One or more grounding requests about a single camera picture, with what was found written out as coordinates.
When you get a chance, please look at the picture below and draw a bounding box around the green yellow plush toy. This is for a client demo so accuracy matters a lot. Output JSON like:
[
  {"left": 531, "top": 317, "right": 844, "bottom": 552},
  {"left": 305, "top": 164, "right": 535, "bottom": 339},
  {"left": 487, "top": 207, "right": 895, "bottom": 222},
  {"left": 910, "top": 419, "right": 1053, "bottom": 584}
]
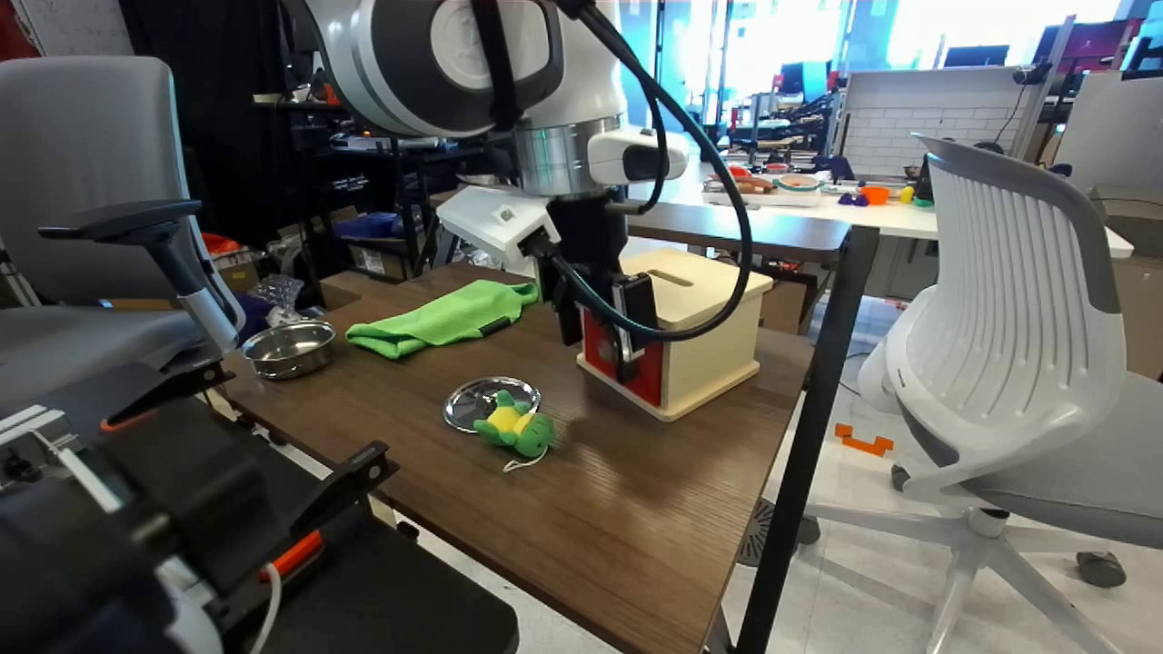
[{"left": 474, "top": 388, "right": 565, "bottom": 469}]

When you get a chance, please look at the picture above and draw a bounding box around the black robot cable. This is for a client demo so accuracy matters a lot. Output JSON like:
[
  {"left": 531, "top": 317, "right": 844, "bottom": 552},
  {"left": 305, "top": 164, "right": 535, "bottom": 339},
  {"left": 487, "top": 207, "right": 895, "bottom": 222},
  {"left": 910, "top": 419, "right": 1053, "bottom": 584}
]
[{"left": 556, "top": 0, "right": 755, "bottom": 350}]

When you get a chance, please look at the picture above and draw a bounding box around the dark wood raised shelf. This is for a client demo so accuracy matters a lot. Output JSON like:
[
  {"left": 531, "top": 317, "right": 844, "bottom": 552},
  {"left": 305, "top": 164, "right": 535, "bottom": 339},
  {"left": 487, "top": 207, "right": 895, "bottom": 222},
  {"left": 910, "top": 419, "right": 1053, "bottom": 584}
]
[{"left": 622, "top": 196, "right": 859, "bottom": 261}]

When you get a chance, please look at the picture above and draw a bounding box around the grey office chair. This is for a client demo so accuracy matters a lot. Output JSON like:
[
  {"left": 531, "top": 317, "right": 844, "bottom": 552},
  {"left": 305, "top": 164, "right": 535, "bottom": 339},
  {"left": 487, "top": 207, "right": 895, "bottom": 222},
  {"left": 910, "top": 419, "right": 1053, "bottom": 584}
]
[{"left": 0, "top": 52, "right": 250, "bottom": 429}]

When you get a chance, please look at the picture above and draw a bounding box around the white desk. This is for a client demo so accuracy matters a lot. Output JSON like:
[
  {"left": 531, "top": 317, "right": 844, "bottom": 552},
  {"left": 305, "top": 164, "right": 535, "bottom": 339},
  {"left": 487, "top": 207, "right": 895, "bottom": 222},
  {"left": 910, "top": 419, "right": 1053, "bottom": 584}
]
[{"left": 724, "top": 169, "right": 1136, "bottom": 267}]

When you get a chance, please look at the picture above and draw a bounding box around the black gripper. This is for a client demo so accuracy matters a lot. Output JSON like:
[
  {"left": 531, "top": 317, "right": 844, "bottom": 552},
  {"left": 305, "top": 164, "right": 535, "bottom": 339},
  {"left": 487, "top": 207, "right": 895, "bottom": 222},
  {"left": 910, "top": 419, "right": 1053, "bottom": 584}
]
[{"left": 531, "top": 194, "right": 664, "bottom": 378}]

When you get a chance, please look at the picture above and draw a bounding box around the light wooden box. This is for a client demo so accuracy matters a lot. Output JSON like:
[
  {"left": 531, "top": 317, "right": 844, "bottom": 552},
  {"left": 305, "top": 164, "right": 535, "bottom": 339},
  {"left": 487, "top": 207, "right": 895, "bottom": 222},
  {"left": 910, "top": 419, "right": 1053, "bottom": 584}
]
[{"left": 573, "top": 246, "right": 777, "bottom": 425}]

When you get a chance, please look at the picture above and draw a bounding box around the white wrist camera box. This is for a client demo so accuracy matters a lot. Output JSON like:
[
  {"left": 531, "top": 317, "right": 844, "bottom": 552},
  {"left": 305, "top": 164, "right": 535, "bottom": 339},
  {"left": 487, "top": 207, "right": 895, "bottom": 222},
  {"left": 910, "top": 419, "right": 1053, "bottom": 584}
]
[{"left": 433, "top": 182, "right": 560, "bottom": 267}]

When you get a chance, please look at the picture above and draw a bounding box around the small steel pot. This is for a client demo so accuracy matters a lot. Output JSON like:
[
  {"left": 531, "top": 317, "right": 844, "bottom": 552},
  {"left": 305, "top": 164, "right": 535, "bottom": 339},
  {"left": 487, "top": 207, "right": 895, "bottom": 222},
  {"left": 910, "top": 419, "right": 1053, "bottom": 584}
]
[{"left": 241, "top": 304, "right": 342, "bottom": 384}]

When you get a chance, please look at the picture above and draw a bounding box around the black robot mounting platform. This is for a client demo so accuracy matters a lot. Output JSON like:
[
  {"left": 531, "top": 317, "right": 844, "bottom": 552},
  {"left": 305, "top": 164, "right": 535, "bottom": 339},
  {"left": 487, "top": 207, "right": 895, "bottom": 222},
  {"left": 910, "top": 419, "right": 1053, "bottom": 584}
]
[{"left": 0, "top": 397, "right": 523, "bottom": 654}]

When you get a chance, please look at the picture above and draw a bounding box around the green cloth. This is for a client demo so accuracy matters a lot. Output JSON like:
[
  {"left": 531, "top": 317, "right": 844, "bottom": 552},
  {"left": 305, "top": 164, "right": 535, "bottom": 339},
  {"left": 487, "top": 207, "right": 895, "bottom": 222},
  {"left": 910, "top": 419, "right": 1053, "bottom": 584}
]
[{"left": 344, "top": 276, "right": 544, "bottom": 364}]

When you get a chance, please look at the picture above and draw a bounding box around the white partition panel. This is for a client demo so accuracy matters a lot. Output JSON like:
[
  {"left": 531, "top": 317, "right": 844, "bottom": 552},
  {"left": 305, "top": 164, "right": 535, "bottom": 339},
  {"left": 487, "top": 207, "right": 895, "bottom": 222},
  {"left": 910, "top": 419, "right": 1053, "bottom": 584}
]
[{"left": 837, "top": 64, "right": 1046, "bottom": 182}]

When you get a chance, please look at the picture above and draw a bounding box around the black storage rack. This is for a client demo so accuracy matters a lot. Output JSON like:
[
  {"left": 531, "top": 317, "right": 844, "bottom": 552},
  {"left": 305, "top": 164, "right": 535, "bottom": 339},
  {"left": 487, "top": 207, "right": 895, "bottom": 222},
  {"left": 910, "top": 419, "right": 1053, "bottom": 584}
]
[{"left": 250, "top": 83, "right": 487, "bottom": 282}]

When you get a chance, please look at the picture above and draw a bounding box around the black metal table frame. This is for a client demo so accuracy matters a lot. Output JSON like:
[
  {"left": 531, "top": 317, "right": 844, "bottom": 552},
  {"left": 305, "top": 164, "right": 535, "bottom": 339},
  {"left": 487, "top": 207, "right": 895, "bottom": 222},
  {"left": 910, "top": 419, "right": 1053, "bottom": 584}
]
[{"left": 731, "top": 224, "right": 884, "bottom": 654}]

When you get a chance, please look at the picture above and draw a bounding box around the glass pot lid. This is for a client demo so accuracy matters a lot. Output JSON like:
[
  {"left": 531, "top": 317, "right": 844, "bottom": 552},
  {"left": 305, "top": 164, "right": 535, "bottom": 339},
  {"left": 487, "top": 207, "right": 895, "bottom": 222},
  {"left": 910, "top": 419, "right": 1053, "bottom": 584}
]
[{"left": 441, "top": 373, "right": 544, "bottom": 436}]

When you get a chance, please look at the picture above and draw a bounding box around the orange floor tape marker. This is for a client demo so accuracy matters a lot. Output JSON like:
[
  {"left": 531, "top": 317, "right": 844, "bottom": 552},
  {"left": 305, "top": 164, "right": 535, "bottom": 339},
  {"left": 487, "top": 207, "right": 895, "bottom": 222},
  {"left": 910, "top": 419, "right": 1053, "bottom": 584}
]
[{"left": 832, "top": 423, "right": 897, "bottom": 463}]

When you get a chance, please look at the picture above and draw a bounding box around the white office chair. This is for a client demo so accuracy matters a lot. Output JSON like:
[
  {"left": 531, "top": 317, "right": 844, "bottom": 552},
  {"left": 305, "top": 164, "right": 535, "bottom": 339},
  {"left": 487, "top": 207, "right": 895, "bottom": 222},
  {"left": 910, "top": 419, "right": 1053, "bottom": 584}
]
[{"left": 795, "top": 135, "right": 1163, "bottom": 654}]

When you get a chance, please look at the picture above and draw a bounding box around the black clamp with orange handle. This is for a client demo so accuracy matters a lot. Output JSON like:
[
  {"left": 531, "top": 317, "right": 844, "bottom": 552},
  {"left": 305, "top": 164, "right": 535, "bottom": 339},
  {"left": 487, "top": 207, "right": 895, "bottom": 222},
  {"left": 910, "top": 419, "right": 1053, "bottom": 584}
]
[
  {"left": 93, "top": 356, "right": 235, "bottom": 439},
  {"left": 211, "top": 439, "right": 402, "bottom": 634}
]

